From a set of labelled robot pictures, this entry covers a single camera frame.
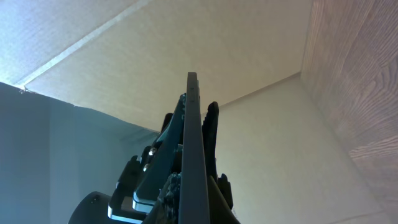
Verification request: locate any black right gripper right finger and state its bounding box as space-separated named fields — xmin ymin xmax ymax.
xmin=202 ymin=101 xmax=239 ymax=224

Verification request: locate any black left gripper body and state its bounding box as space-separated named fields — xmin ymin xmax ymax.
xmin=107 ymin=112 xmax=234 ymax=224

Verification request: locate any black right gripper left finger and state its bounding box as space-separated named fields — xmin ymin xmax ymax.
xmin=141 ymin=94 xmax=186 ymax=224

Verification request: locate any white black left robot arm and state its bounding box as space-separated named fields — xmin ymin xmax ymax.
xmin=68 ymin=103 xmax=239 ymax=224

